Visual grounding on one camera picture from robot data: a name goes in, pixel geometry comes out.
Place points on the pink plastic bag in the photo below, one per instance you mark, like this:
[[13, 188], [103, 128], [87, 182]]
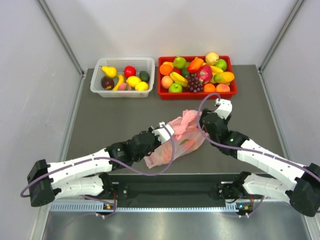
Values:
[[186, 139]]

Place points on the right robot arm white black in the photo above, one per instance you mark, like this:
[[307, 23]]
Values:
[[290, 182]]

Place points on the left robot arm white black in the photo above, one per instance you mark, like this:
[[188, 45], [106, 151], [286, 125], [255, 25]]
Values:
[[46, 180]]

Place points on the orange fruit upper left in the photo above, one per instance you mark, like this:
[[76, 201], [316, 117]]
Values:
[[165, 69]]

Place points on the orange fruit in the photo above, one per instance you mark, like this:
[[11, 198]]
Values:
[[209, 88], [165, 69]]

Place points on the orange fruit lower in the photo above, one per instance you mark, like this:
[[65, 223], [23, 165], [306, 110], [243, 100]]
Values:
[[209, 88]]

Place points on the pink dragon fruit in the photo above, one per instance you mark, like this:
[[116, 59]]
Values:
[[204, 74]]

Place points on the red plastic tray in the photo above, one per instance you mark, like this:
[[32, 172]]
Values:
[[185, 95]]

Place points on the green apple lower left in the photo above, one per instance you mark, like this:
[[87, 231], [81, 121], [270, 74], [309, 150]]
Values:
[[175, 88]]

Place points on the green apple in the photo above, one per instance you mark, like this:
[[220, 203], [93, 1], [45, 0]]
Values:
[[175, 88], [221, 64]]

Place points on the yellow lemon lower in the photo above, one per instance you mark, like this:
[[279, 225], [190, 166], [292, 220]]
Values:
[[142, 86]]

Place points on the yellow lemon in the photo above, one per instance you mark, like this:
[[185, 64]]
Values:
[[142, 86], [132, 81]]

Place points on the peach in tray left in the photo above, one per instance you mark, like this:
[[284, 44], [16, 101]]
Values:
[[166, 82]]

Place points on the peach in tray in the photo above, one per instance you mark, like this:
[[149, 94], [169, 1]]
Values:
[[166, 82], [222, 88]]

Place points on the dark green avocado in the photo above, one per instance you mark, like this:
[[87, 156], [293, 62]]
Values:
[[144, 76]]

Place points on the yellow starfruit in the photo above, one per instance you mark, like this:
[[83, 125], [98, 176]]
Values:
[[177, 78]]

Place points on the yellow lemon upper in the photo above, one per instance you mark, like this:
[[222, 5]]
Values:
[[132, 81]]

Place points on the purple grapes in tray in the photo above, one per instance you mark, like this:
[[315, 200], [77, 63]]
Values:
[[194, 85]]

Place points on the pink peach in basket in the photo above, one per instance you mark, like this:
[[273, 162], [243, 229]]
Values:
[[124, 87]]

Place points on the yellow banana in basket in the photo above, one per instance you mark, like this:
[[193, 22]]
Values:
[[119, 82]]

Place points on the red apple in basket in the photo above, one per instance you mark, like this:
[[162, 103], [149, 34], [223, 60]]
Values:
[[129, 71]]

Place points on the white plastic basket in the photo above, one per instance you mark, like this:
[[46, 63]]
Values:
[[146, 64]]

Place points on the green pear in tray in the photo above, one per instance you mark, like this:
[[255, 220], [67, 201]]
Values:
[[179, 62]]

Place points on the dark purple mangosteen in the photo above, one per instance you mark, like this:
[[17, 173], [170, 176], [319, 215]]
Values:
[[107, 83]]

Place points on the red orange mango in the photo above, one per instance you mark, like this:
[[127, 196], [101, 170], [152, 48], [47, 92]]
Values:
[[195, 65]]

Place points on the yellow pear in basket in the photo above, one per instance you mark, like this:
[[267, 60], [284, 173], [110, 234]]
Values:
[[109, 71]]

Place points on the peach in tray right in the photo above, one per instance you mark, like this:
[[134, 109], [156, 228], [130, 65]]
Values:
[[222, 88]]

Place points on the yellow banana in tray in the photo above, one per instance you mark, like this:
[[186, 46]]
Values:
[[216, 70]]

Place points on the yellow green mango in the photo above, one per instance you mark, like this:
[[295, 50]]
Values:
[[224, 77]]

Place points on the yellow pear in tray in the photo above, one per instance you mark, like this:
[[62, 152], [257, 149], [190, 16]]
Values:
[[212, 58]]

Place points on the green apple upper right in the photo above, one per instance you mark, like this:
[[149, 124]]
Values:
[[221, 64]]

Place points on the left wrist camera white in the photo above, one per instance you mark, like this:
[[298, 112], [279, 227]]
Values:
[[163, 132]]

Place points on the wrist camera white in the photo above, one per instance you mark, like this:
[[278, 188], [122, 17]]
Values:
[[163, 132], [224, 108]]

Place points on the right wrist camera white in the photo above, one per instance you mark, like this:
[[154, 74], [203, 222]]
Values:
[[224, 108]]

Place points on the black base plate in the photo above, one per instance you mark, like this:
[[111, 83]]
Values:
[[214, 190]]

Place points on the grey slotted cable duct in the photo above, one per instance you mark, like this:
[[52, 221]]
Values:
[[87, 206]]

